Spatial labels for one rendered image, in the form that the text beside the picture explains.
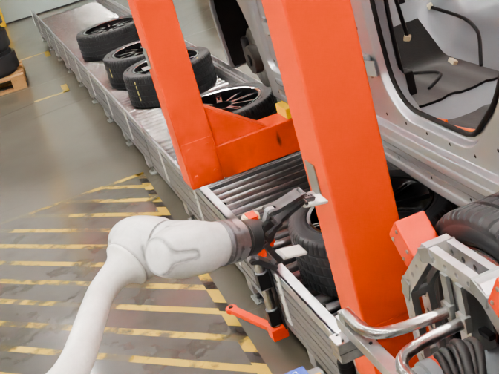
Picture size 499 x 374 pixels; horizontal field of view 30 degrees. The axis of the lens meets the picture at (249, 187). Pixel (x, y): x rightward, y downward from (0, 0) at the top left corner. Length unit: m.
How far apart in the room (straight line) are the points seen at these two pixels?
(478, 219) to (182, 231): 0.58
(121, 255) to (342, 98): 0.68
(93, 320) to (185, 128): 2.46
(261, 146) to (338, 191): 2.03
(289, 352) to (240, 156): 0.97
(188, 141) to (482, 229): 2.45
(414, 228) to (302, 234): 1.53
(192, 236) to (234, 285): 2.69
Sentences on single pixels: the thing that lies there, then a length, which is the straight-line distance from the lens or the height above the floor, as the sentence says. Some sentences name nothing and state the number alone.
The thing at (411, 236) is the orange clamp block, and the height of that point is 1.10.
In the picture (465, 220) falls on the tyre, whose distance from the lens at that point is 1.93.
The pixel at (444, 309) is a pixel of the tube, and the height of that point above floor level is 1.01.
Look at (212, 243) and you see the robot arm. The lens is 1.76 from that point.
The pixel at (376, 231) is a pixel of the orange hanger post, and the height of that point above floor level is 0.99.
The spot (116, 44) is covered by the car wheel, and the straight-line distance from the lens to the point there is 8.64.
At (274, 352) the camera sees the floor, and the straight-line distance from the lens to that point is 3.84.
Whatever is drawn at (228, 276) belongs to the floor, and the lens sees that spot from 4.53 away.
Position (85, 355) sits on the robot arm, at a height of 1.23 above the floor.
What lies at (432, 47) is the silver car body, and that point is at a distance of 4.28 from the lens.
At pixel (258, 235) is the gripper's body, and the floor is 1.24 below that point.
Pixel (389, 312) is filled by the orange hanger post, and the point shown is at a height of 0.76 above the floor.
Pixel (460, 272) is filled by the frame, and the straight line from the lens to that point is 1.83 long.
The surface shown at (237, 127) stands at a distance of 4.22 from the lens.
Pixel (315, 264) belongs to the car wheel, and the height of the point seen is 0.41.
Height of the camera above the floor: 2.02
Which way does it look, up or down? 22 degrees down
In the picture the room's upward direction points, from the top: 16 degrees counter-clockwise
